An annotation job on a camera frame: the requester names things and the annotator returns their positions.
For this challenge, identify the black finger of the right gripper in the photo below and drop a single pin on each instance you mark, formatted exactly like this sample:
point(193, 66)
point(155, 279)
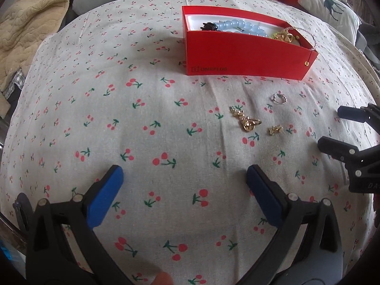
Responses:
point(341, 151)
point(368, 114)

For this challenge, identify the black hair claw clip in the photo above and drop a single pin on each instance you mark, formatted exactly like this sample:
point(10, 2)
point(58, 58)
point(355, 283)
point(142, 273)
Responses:
point(209, 27)

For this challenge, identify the beige quilted blanket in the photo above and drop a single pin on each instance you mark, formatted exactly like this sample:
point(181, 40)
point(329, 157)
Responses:
point(24, 26)

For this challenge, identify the cherry print bed sheet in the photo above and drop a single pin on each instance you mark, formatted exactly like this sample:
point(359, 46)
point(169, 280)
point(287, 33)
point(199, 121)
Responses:
point(110, 89)

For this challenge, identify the red OnePlus box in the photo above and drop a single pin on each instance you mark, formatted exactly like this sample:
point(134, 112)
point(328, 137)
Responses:
point(246, 43)

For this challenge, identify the small gold stud earring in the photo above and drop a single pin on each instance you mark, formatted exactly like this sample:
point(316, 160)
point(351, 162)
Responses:
point(275, 130)

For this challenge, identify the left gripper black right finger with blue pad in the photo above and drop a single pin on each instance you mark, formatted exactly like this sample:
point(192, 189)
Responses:
point(306, 247)

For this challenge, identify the white deer print pillow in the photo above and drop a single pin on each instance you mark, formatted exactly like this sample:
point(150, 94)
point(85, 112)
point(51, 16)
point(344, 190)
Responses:
point(337, 14)

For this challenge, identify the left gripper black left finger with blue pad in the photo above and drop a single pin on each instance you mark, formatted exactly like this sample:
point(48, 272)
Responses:
point(49, 259)

